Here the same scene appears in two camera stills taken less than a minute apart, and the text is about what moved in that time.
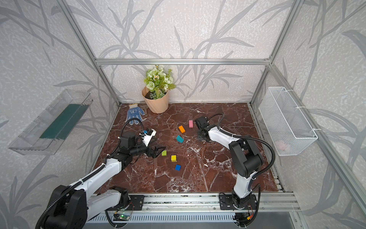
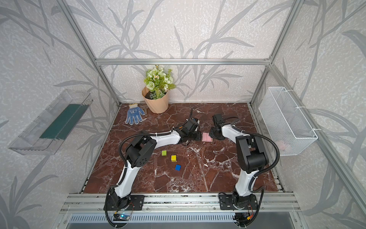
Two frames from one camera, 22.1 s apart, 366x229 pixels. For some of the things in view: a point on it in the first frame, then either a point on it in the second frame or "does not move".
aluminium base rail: (267, 202) does not move
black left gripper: (151, 151) → (195, 136)
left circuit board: (121, 217) does not move
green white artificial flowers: (158, 84) does not move
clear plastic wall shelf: (47, 132) does not move
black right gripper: (202, 134) → (214, 133)
